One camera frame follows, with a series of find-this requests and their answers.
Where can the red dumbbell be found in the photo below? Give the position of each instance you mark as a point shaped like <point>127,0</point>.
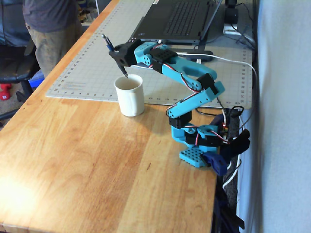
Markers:
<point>4,93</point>

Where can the black usb hub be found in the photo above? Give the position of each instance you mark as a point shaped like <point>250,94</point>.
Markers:
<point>206,53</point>

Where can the grey monitor stand base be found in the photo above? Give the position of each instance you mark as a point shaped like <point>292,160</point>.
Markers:
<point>215,26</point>

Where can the white mug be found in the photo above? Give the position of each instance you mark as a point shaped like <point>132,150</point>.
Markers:
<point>130,97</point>

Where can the blue pen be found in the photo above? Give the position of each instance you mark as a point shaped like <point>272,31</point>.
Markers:
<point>108,43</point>

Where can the blue box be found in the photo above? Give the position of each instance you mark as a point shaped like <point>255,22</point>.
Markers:
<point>36,80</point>

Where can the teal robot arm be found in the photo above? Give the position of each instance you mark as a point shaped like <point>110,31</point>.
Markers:
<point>189,70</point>

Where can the person in grey shirt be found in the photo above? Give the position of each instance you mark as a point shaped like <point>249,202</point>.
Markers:
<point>53,14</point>

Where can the black office chair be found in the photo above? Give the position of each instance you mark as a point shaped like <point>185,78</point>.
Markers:
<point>14,70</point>

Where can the black clamp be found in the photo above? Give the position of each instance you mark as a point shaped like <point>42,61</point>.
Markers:
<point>240,140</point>

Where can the blue clamp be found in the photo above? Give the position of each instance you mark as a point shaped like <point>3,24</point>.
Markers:
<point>216,162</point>

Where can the black power adapter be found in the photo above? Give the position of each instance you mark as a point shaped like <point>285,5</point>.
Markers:
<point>231,13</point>

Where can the grey cutting mat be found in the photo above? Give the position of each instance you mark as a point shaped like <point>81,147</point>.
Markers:
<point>85,60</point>

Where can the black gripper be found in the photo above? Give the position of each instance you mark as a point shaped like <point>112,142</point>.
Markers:
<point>120,57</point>

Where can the dark grey laptop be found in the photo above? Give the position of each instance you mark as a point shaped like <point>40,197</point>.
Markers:
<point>179,19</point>

